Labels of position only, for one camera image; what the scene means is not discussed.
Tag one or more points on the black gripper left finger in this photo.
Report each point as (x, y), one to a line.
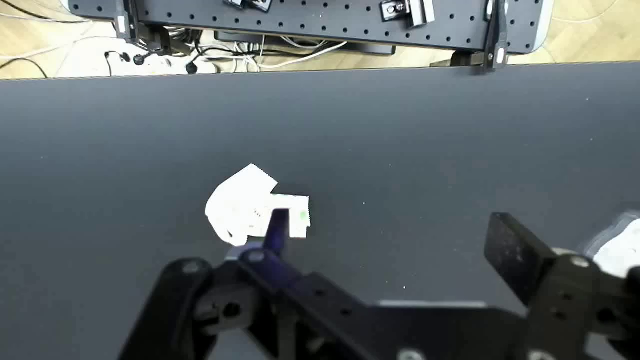
(192, 306)

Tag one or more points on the black perforated board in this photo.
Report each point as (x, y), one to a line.
(320, 17)

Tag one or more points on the silver bracket on board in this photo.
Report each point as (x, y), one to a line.
(407, 11)
(250, 2)

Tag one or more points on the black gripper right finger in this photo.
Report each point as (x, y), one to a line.
(572, 301)

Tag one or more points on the white cloth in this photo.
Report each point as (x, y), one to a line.
(241, 203)

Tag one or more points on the white rounded object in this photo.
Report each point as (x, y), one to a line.
(623, 250)

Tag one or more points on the black clamp post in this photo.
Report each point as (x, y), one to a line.
(493, 40)

